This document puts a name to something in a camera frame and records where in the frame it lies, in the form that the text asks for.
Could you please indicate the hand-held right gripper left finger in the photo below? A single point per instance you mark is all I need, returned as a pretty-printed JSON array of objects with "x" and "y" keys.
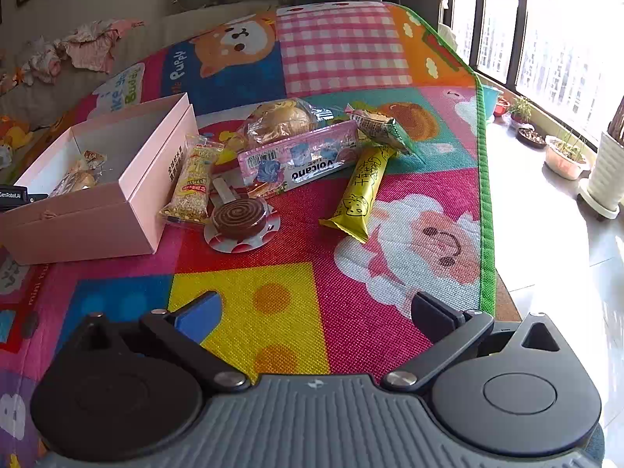
[{"x": 200, "y": 313}]

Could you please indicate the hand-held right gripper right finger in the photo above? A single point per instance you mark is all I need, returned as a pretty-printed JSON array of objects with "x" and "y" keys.
[{"x": 429, "y": 313}]

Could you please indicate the pink cardboard box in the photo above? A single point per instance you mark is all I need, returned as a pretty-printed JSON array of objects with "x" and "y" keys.
[{"x": 73, "y": 224}]

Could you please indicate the red white snack packet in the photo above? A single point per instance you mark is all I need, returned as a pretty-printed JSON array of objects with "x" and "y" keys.
[{"x": 90, "y": 160}]

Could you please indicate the chocolate swirl lollipop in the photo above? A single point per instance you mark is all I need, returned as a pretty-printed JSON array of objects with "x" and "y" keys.
[{"x": 239, "y": 214}]

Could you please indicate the sesame bar clear packet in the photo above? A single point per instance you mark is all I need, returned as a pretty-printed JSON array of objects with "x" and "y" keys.
[{"x": 192, "y": 185}]

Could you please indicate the yellow stick snack packet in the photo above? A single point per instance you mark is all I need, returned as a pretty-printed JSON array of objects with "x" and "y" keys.
[{"x": 363, "y": 190}]

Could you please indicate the pink biscuit stick tray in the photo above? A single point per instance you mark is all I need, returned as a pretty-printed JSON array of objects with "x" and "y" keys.
[{"x": 302, "y": 156}]

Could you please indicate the green brown snack packet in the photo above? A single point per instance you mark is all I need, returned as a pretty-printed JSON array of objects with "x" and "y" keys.
[{"x": 378, "y": 126}]

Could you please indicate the clear rice cracker packet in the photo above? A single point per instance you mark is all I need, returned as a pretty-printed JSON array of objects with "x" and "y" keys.
[{"x": 280, "y": 119}]

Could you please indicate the orange yellow plush toy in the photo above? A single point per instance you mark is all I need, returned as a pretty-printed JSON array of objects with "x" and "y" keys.
[{"x": 12, "y": 139}]

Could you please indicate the beige sofa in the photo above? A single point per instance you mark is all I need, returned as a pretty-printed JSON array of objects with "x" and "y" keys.
[{"x": 29, "y": 102}]

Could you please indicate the colourful cartoon play mat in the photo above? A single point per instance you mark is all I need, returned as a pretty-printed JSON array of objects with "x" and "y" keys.
[{"x": 292, "y": 302}]

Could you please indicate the white pink baby clothes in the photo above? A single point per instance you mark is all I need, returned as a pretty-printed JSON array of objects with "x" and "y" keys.
[{"x": 44, "y": 61}]

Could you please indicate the red yellow small packet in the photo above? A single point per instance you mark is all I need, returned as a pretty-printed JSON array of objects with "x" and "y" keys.
[{"x": 226, "y": 156}]

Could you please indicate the pink clothes pile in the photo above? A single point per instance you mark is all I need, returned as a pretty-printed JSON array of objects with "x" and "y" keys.
[{"x": 97, "y": 46}]

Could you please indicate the white wheeled plant saucer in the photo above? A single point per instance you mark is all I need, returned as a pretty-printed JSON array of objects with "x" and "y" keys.
[{"x": 597, "y": 207}]

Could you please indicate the brown shallow plant dish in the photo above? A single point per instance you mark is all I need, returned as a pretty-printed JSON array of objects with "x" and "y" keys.
[{"x": 531, "y": 137}]

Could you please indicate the pink white planter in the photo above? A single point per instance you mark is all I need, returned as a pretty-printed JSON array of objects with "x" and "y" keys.
[{"x": 565, "y": 158}]

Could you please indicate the small red plant pot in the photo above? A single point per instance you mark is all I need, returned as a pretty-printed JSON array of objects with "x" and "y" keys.
[{"x": 502, "y": 107}]

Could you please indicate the small green potted plant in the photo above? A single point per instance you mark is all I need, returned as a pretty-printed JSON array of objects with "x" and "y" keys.
[{"x": 521, "y": 112}]

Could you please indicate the tall white ribbed planter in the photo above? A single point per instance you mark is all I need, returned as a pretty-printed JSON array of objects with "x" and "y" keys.
[{"x": 607, "y": 170}]

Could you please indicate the dark window frame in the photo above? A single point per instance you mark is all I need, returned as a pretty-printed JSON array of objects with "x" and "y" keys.
[{"x": 514, "y": 39}]

